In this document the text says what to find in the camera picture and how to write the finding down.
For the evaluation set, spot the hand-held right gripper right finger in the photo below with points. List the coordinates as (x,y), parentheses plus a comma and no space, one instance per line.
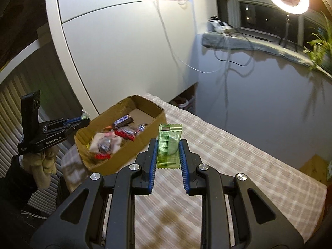
(184,166)

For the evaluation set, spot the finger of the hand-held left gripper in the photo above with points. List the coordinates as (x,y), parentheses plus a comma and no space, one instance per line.
(74,120)
(77,127)

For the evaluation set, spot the small blue snack packet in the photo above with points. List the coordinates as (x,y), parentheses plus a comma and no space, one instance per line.
(141,129)

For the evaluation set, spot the cardboard box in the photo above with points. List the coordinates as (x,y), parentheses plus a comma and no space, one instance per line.
(134,147)

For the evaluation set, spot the clear green snack packet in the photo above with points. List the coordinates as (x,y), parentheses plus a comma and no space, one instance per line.
(85,115)

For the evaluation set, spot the grey towel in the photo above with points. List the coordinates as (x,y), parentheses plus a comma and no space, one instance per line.
(259,45)

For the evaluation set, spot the white power strip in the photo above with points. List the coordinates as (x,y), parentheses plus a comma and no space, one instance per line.
(220,26)

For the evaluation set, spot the person's left hand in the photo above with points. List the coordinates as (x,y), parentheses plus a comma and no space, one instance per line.
(44,166)

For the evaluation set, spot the light green snack packet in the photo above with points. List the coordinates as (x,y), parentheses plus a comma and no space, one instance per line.
(168,145)

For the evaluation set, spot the green potted plant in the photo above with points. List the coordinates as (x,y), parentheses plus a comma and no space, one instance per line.
(320,46)

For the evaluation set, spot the white slatted panel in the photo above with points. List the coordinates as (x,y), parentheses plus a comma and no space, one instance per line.
(10,96)

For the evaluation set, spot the plaid cloth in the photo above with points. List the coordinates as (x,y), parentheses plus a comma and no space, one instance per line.
(233,160)

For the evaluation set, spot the white bucket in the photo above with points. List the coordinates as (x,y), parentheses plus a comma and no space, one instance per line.
(182,102)

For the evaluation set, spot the long red snack packet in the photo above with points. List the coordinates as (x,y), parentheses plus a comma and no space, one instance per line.
(125,134)

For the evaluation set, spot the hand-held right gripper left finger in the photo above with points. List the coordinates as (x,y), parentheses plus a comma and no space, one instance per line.
(153,166)

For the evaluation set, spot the small red snack packet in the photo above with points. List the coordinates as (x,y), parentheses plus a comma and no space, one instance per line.
(102,156)

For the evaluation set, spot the white cabinet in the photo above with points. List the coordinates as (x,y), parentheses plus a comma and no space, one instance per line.
(124,51)

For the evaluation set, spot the person's left forearm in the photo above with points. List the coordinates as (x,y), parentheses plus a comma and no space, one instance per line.
(15,184)

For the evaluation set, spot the white bread packet red print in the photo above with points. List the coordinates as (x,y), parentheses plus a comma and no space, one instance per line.
(97,140)

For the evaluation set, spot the window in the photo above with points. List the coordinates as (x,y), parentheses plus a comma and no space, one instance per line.
(259,15)

